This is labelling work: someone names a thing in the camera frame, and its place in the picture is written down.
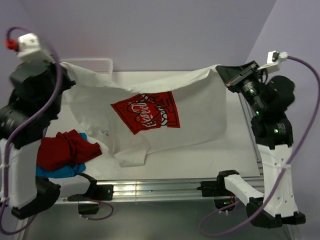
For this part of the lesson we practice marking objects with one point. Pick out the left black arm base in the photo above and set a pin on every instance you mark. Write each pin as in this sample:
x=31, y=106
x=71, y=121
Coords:
x=89, y=204

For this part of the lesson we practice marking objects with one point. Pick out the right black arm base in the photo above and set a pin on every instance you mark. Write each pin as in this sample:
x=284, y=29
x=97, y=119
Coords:
x=221, y=196

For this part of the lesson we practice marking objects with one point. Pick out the blue t-shirt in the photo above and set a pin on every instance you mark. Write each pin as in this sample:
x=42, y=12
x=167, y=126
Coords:
x=62, y=172

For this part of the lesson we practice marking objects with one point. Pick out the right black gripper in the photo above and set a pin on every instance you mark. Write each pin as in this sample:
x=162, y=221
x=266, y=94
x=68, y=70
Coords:
x=231, y=74

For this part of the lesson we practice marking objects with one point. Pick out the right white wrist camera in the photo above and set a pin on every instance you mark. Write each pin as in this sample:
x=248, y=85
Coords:
x=274, y=60

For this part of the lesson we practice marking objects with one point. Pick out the white printed t-shirt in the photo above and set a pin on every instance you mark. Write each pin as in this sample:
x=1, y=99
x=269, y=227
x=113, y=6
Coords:
x=138, y=118

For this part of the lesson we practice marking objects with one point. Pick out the front aluminium rail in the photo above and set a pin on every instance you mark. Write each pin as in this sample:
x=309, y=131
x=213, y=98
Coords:
x=159, y=190

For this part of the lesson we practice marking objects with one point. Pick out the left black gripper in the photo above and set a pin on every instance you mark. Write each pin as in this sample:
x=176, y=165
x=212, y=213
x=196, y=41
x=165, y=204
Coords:
x=66, y=82

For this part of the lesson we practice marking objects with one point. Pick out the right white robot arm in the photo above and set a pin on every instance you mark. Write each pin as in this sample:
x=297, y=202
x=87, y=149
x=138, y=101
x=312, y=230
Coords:
x=273, y=134

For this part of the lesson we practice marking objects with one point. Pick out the white plastic basket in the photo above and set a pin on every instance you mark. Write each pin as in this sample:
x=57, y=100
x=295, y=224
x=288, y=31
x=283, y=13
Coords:
x=98, y=65

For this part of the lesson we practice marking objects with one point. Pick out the dark red t-shirt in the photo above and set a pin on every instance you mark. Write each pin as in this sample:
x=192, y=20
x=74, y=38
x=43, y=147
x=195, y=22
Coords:
x=86, y=151

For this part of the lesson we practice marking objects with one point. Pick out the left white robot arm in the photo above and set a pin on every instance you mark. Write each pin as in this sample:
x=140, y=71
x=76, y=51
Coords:
x=22, y=191

